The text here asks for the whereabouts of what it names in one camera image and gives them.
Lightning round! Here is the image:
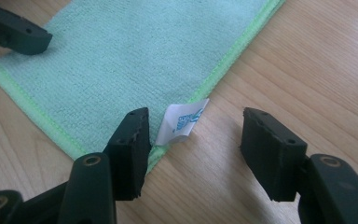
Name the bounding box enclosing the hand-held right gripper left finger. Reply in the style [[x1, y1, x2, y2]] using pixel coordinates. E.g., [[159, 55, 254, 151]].
[[103, 106, 153, 202]]

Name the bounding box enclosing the light green microfibre towel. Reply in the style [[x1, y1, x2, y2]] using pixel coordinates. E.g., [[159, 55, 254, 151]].
[[0, 0, 287, 174]]

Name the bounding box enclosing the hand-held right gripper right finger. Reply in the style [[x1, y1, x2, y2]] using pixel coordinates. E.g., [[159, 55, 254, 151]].
[[240, 106, 309, 203]]

